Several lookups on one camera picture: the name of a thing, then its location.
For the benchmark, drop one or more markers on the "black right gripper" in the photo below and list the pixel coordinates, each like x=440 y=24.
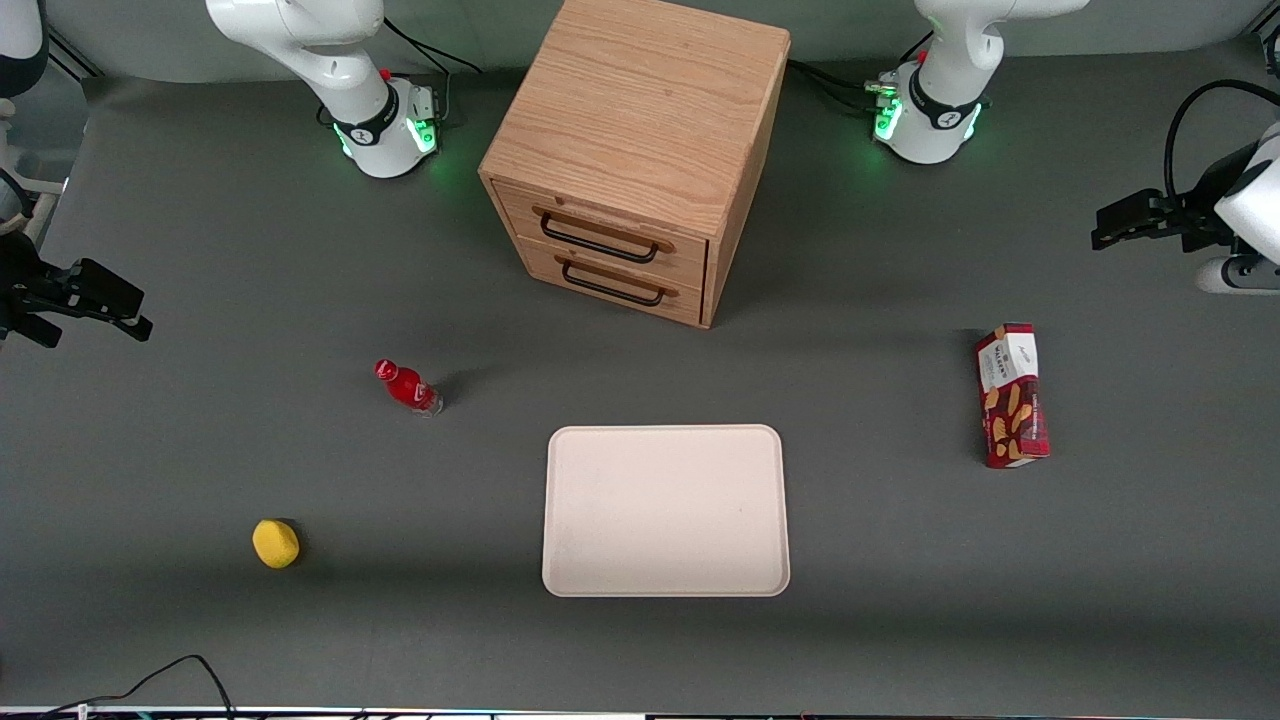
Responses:
x=22 y=290

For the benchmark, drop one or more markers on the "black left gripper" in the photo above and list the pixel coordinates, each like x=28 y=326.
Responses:
x=1192 y=219

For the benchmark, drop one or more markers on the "red cookie box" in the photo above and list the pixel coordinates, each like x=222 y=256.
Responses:
x=1013 y=400

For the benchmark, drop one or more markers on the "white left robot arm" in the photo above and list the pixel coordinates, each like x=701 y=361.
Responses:
x=940 y=120

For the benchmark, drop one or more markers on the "beige plastic tray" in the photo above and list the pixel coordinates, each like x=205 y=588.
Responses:
x=665 y=510

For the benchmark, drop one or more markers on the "yellow lemon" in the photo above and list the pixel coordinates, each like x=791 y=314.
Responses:
x=275 y=543

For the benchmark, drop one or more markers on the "red soda bottle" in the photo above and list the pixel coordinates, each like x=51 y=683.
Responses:
x=407 y=386

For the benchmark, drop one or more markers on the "wooden drawer cabinet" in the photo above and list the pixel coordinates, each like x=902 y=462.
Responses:
x=640 y=110

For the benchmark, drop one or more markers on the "wooden drawer without notch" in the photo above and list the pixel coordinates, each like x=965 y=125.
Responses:
x=620 y=285

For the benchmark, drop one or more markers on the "wooden drawer with notch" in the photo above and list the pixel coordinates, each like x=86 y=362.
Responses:
x=600 y=232

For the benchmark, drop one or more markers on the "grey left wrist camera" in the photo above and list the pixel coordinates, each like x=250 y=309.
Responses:
x=1235 y=274

